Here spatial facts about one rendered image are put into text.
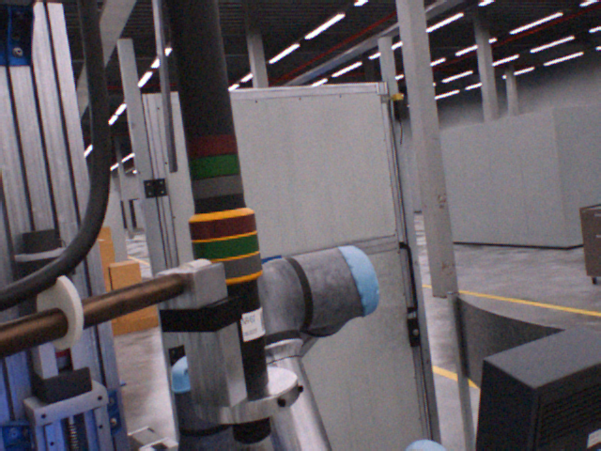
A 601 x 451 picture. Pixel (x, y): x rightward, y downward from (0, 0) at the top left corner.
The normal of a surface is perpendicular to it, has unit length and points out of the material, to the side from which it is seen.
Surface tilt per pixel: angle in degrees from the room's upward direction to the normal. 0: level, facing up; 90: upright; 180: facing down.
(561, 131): 90
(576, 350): 15
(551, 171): 90
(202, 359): 90
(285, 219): 89
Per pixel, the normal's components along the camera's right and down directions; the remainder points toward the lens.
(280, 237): 0.44, -0.03
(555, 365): -0.01, -0.96
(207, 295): 0.88, -0.09
